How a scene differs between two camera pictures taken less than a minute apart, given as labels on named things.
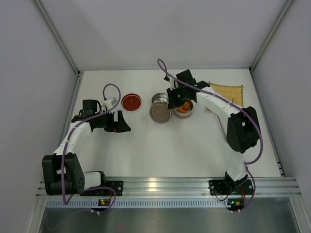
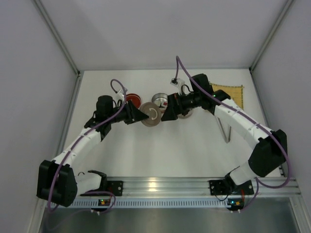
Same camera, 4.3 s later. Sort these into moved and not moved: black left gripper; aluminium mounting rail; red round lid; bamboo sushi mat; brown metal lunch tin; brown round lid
Moved: black left gripper; brown round lid
Not moved: aluminium mounting rail; bamboo sushi mat; red round lid; brown metal lunch tin
